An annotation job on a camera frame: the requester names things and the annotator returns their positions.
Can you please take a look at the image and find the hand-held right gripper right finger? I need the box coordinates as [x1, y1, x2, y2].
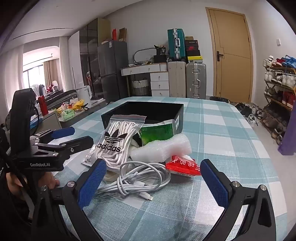
[199, 159, 277, 241]

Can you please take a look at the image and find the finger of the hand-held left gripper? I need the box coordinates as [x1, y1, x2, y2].
[35, 136, 94, 160]
[35, 127, 76, 145]

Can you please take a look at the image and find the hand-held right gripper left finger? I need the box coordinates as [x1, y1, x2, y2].
[30, 158, 108, 241]

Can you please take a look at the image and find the white charging cable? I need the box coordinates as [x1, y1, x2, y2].
[98, 161, 171, 202]

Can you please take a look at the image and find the red snack packet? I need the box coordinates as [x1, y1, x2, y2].
[165, 155, 201, 178]

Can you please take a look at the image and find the zip bag of white laces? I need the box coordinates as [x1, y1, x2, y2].
[81, 115, 147, 173]

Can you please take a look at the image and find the white foam piece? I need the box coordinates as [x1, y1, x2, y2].
[131, 134, 192, 163]

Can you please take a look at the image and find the large green foil packet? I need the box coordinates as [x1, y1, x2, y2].
[138, 119, 177, 147]

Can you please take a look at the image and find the black cardboard box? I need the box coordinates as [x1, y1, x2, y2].
[101, 101, 184, 139]

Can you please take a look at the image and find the person's left hand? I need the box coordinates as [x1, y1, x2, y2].
[6, 171, 61, 197]

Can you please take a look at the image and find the grey side counter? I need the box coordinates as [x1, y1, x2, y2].
[30, 98, 107, 137]

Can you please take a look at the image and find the light green snack bag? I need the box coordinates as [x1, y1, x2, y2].
[62, 109, 76, 121]

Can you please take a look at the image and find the red bottle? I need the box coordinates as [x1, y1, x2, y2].
[38, 95, 49, 116]

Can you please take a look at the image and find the yellow plastic bag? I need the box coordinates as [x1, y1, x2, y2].
[69, 99, 85, 110]

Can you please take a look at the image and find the teal checked tablecloth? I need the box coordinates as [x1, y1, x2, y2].
[30, 96, 287, 241]

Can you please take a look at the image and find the white kettle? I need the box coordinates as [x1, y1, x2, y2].
[77, 85, 93, 100]

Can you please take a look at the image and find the beige curtain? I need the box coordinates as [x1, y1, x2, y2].
[43, 61, 59, 91]

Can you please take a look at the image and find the pile of shoes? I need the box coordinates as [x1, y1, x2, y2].
[209, 95, 264, 127]

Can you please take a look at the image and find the grey refrigerator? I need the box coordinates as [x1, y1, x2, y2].
[97, 40, 129, 100]

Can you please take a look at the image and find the woven storage basket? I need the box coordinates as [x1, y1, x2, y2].
[131, 79, 148, 96]

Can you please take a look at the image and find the dark glass cabinet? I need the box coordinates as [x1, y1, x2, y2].
[79, 18, 111, 93]

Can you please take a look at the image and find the purple cloth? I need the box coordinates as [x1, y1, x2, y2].
[277, 117, 296, 156]

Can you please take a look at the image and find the white desk with drawers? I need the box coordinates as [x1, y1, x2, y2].
[120, 64, 170, 97]

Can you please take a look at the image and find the wooden shoe rack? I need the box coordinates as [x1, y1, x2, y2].
[262, 56, 296, 145]

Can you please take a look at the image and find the silver suitcase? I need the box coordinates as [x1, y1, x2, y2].
[186, 62, 207, 99]

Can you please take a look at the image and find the beige suitcase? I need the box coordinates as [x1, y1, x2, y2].
[167, 61, 186, 98]

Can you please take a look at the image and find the yellow wooden door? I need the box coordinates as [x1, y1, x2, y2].
[206, 7, 253, 103]

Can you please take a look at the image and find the black bag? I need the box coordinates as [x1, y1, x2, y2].
[154, 45, 167, 63]

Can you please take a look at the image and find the stack of shoe boxes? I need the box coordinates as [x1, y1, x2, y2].
[185, 36, 204, 63]

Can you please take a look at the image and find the teal suitcase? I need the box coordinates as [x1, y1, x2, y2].
[167, 28, 186, 61]

